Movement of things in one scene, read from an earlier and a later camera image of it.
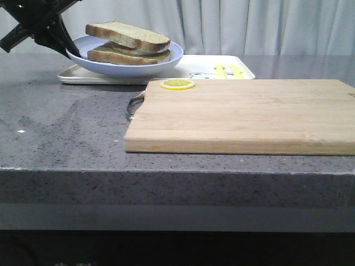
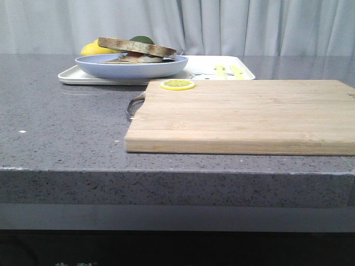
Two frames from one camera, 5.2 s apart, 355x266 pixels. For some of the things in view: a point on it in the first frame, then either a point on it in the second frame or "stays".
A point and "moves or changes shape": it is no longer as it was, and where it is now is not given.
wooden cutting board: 247,117 stays
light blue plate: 82,44 moves or changes shape
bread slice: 127,35 -> 119,44
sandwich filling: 111,46 -> 141,57
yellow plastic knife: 239,74 stays
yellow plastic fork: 220,73 stays
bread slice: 110,52 moves or changes shape
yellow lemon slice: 177,83 stays
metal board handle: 133,103 stays
